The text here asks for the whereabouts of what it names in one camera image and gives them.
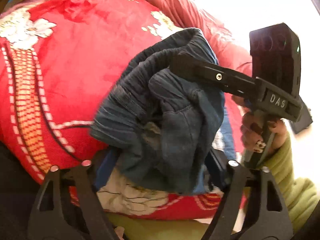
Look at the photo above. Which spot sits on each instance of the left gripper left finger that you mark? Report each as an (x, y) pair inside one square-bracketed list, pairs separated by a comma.
[(67, 207)]

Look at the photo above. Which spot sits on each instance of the pink-red quilted duvet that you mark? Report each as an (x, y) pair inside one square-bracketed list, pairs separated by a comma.
[(186, 14)]

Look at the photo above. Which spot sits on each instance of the right green sleeve forearm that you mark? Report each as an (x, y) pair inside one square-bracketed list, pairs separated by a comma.
[(300, 195)]

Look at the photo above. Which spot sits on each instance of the right hand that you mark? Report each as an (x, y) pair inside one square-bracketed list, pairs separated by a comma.
[(252, 139)]

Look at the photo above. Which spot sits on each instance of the blue denim pants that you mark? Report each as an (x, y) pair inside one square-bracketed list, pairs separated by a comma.
[(162, 124)]

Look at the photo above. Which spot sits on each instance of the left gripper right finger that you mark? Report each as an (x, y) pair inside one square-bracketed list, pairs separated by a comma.
[(266, 217)]

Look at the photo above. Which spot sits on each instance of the red floral blanket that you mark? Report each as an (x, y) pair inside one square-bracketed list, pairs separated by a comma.
[(59, 59)]

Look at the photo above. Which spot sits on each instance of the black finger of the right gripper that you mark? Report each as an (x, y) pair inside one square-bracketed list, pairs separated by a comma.
[(228, 80)]

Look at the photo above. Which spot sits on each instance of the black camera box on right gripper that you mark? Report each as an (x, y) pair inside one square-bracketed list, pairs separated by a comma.
[(276, 58)]

